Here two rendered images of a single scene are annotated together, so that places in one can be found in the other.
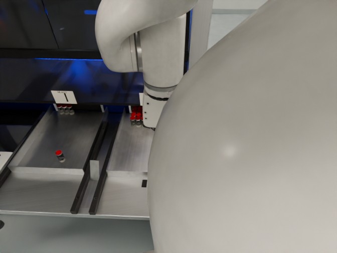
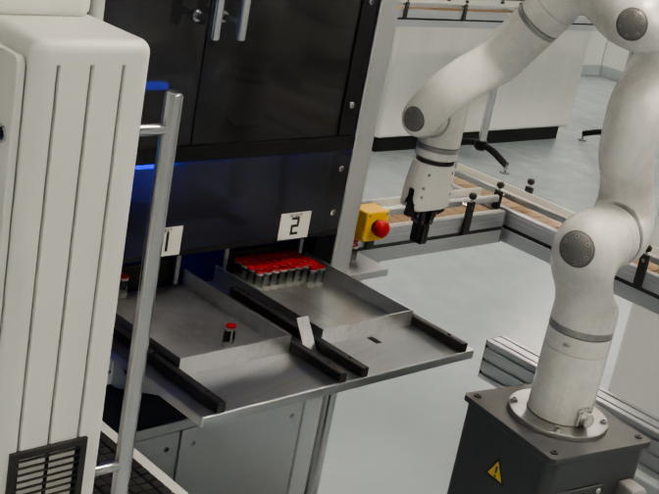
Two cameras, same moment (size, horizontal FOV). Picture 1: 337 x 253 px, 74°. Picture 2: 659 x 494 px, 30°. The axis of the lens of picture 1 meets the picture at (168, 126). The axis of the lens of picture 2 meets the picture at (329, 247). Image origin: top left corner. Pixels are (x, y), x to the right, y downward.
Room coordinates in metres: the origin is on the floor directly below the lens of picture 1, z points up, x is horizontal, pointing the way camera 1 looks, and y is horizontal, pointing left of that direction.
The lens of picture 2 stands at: (-0.99, 1.87, 1.85)
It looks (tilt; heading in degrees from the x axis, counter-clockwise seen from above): 19 degrees down; 311
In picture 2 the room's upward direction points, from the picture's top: 11 degrees clockwise
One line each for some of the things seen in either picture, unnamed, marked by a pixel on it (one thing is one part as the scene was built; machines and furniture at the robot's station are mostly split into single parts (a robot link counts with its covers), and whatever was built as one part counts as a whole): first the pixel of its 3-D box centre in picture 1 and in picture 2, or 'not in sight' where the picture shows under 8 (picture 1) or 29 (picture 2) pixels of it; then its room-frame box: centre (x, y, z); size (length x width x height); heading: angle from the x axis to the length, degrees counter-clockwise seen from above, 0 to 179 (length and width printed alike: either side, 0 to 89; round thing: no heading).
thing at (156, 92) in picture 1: (164, 83); (437, 151); (0.41, 0.01, 1.27); 0.09 x 0.08 x 0.03; 87
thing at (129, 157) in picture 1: (149, 138); (312, 295); (0.61, 0.07, 0.90); 0.34 x 0.26 x 0.04; 178
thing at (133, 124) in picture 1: (151, 122); (285, 275); (0.69, 0.07, 0.90); 0.18 x 0.02 x 0.05; 88
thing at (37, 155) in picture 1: (65, 135); (181, 318); (0.62, 0.41, 0.90); 0.34 x 0.26 x 0.04; 177
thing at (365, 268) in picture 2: not in sight; (348, 264); (0.76, -0.20, 0.87); 0.14 x 0.13 x 0.02; 177
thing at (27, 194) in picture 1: (104, 154); (270, 332); (0.55, 0.25, 0.87); 0.70 x 0.48 x 0.02; 87
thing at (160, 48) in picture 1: (160, 46); (444, 111); (0.41, 0.02, 1.35); 0.09 x 0.08 x 0.13; 98
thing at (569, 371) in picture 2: not in sight; (569, 372); (0.04, -0.04, 0.95); 0.19 x 0.19 x 0.18
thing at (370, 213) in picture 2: not in sight; (366, 221); (0.72, -0.18, 1.00); 0.08 x 0.07 x 0.07; 177
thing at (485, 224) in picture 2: not in sight; (401, 219); (0.84, -0.47, 0.92); 0.69 x 0.16 x 0.16; 87
